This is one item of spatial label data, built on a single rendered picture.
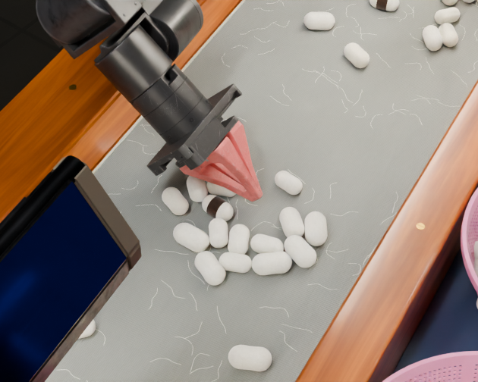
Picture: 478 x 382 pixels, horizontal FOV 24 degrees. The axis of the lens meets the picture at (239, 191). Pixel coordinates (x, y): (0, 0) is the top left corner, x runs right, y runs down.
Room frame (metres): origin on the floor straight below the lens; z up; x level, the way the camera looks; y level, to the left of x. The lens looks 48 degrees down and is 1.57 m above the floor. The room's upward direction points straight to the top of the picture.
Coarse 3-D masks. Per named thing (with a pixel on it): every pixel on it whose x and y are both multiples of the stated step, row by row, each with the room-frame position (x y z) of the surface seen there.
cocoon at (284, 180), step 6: (276, 174) 0.75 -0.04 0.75; (282, 174) 0.75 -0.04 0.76; (288, 174) 0.75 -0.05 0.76; (276, 180) 0.75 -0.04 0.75; (282, 180) 0.74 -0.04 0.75; (288, 180) 0.74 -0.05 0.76; (294, 180) 0.74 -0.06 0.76; (282, 186) 0.74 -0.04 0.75; (288, 186) 0.74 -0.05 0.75; (294, 186) 0.73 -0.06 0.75; (300, 186) 0.74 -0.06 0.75; (288, 192) 0.73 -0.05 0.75; (294, 192) 0.73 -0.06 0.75
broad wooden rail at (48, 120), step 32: (224, 0) 1.03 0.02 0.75; (64, 64) 0.90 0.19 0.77; (32, 96) 0.85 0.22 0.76; (64, 96) 0.85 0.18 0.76; (96, 96) 0.85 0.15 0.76; (0, 128) 0.81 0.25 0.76; (32, 128) 0.81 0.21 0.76; (64, 128) 0.81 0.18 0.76; (96, 128) 0.81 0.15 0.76; (128, 128) 0.83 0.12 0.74; (0, 160) 0.76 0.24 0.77; (32, 160) 0.76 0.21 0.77; (96, 160) 0.78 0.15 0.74; (0, 192) 0.72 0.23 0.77
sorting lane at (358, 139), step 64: (256, 0) 1.05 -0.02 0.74; (320, 0) 1.05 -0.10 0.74; (192, 64) 0.93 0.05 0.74; (256, 64) 0.93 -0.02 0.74; (320, 64) 0.93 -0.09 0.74; (384, 64) 0.93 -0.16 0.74; (448, 64) 0.93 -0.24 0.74; (256, 128) 0.83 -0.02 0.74; (320, 128) 0.83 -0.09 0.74; (384, 128) 0.83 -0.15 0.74; (128, 192) 0.74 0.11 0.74; (320, 192) 0.74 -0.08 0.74; (384, 192) 0.74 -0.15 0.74; (192, 256) 0.66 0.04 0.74; (320, 256) 0.66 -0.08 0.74; (128, 320) 0.58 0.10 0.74; (192, 320) 0.58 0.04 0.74; (256, 320) 0.58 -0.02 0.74; (320, 320) 0.58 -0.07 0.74
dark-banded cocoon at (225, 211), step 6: (204, 198) 0.72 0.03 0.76; (210, 198) 0.71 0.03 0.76; (204, 204) 0.71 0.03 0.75; (222, 204) 0.71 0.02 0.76; (228, 204) 0.71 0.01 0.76; (204, 210) 0.71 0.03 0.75; (222, 210) 0.70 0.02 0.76; (228, 210) 0.70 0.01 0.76; (216, 216) 0.70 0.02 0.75; (222, 216) 0.70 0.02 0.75; (228, 216) 0.70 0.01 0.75
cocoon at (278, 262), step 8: (256, 256) 0.64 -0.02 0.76; (264, 256) 0.64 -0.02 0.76; (272, 256) 0.64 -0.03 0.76; (280, 256) 0.64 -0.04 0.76; (288, 256) 0.64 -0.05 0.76; (256, 264) 0.63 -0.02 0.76; (264, 264) 0.63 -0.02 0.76; (272, 264) 0.63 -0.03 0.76; (280, 264) 0.63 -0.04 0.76; (288, 264) 0.64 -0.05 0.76; (256, 272) 0.63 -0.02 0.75; (264, 272) 0.63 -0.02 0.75; (272, 272) 0.63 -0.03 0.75; (280, 272) 0.63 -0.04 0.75
